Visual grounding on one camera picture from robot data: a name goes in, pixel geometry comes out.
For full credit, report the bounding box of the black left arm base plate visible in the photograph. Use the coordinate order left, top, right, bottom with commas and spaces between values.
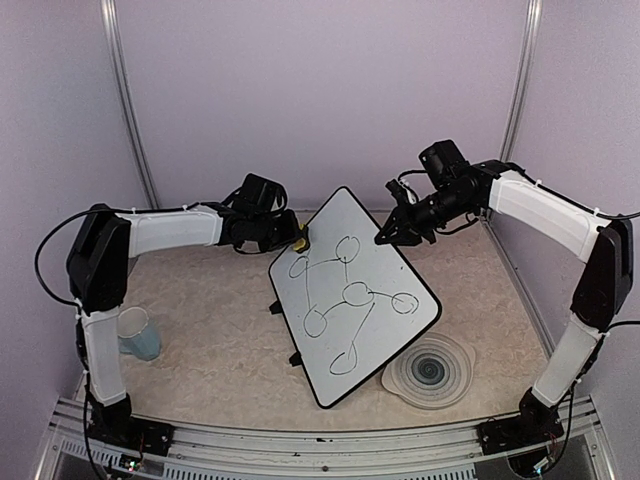
88, 417, 175, 457

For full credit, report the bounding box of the white whiteboard black frame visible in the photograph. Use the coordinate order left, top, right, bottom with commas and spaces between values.
268, 186, 442, 409

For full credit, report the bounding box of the front aluminium rail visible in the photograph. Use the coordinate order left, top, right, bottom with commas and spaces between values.
31, 397, 622, 479

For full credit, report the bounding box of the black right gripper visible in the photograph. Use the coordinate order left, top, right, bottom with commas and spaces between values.
375, 183, 476, 244

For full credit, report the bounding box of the yellow bone-shaped eraser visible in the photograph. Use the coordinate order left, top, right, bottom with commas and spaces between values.
292, 224, 310, 254

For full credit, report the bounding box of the aluminium frame post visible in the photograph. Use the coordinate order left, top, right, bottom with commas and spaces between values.
100, 0, 161, 209
499, 0, 543, 162

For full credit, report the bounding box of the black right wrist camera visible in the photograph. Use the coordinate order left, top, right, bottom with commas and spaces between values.
418, 139, 470, 190

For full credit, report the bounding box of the right aluminium frame post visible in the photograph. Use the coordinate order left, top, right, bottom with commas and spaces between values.
499, 0, 543, 162

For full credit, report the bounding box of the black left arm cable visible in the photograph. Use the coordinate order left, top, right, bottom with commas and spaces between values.
34, 209, 94, 306

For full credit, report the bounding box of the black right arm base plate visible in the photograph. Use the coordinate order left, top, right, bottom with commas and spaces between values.
476, 415, 565, 455

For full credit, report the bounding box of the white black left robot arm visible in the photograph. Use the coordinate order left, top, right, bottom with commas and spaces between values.
66, 204, 306, 445

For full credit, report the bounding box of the light blue mug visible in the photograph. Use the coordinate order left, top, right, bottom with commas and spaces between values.
117, 307, 161, 361

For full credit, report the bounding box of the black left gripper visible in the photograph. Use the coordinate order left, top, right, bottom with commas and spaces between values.
253, 210, 305, 253

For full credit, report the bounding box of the grey spiral pattern plate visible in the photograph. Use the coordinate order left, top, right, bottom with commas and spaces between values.
381, 333, 476, 410

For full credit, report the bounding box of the left aluminium frame post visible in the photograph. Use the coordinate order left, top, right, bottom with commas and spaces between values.
100, 0, 161, 209

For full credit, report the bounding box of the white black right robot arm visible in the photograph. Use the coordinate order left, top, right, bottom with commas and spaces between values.
375, 158, 634, 454

